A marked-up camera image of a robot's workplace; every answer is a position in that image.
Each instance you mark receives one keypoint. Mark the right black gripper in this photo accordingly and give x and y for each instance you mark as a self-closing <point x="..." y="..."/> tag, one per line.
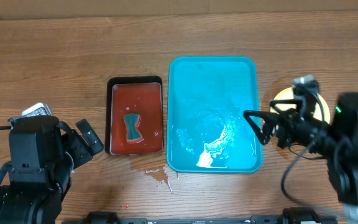
<point x="284" y="128"/>

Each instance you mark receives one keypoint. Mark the yellow plate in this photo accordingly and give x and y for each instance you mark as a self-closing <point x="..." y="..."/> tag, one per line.
<point x="287" y="94"/>

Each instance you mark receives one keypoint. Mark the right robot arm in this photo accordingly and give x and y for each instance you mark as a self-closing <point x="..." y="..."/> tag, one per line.
<point x="337" y="143"/>

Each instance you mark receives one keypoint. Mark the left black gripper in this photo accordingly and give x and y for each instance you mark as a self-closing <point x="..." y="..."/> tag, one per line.
<point x="81" y="154"/>

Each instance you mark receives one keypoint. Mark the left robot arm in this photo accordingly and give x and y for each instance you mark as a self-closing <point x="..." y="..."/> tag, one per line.
<point x="44" y="152"/>

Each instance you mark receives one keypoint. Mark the teal plastic tray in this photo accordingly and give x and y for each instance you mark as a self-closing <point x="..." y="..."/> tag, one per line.
<point x="206" y="130"/>

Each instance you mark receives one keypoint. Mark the black tray with red water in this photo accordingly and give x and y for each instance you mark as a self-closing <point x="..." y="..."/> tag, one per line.
<point x="139" y="95"/>

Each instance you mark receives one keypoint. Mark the green and pink sponge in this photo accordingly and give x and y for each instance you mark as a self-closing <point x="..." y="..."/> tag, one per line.
<point x="132" y="122"/>

